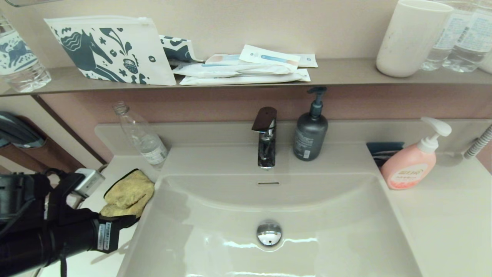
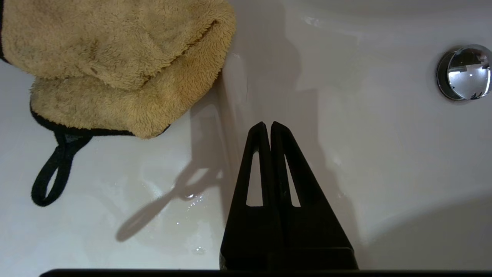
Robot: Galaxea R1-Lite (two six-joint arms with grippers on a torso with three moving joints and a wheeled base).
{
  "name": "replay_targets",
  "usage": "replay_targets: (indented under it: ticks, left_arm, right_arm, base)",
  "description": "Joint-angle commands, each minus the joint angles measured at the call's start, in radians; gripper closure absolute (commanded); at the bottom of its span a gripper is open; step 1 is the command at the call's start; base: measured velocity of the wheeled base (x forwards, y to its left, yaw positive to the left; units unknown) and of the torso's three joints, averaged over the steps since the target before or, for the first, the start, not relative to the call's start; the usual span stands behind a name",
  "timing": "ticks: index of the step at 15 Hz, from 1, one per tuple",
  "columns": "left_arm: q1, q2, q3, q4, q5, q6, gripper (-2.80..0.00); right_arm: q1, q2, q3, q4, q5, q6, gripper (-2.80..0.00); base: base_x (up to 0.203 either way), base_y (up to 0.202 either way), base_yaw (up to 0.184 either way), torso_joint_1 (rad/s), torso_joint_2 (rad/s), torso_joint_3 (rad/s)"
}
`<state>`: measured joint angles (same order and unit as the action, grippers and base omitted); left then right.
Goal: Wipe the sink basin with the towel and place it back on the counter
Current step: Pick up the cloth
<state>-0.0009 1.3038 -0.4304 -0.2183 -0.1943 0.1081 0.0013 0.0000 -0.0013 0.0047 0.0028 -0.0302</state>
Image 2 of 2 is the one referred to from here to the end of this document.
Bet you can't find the white sink basin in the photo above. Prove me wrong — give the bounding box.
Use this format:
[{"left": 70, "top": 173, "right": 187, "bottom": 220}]
[{"left": 0, "top": 0, "right": 492, "bottom": 270}]

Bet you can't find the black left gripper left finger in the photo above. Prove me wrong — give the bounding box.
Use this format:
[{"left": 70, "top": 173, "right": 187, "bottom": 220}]
[{"left": 220, "top": 122, "right": 284, "bottom": 270}]

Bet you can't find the yellow cloth with black trim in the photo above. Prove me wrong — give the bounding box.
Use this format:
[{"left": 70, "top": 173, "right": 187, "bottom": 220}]
[{"left": 0, "top": 0, "right": 236, "bottom": 207}]

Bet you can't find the chrome drain stopper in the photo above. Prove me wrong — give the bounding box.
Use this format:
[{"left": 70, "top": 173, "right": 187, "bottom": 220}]
[{"left": 436, "top": 44, "right": 492, "bottom": 102}]

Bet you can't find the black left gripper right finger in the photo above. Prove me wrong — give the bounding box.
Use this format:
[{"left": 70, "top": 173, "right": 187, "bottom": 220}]
[{"left": 270, "top": 121, "right": 359, "bottom": 270}]

